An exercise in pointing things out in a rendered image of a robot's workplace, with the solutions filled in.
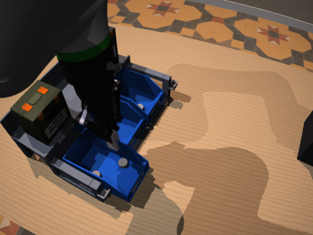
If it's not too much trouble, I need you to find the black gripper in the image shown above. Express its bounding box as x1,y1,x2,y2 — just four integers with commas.
73,74,122,151

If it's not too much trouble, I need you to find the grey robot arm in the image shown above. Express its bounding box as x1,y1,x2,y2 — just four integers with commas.
0,0,120,98

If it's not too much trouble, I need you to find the blue bin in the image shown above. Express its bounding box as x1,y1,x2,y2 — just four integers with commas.
74,100,143,147
62,128,147,202
114,68,162,124

